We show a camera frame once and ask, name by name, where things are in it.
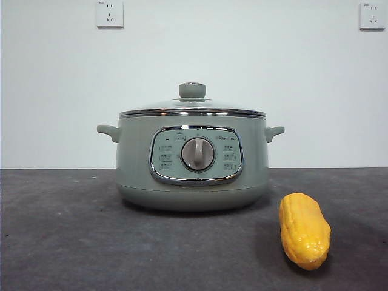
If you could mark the white wall socket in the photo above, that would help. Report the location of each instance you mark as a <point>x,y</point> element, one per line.
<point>372,16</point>
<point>110,15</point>

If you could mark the sage green electric cooking pot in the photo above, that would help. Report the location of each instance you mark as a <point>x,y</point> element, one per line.
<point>133,157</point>

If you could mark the yellow corn cob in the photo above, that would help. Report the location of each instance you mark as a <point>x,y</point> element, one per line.
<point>303,227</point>

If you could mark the glass lid with green knob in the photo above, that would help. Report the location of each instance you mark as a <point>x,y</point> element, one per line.
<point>192,90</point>

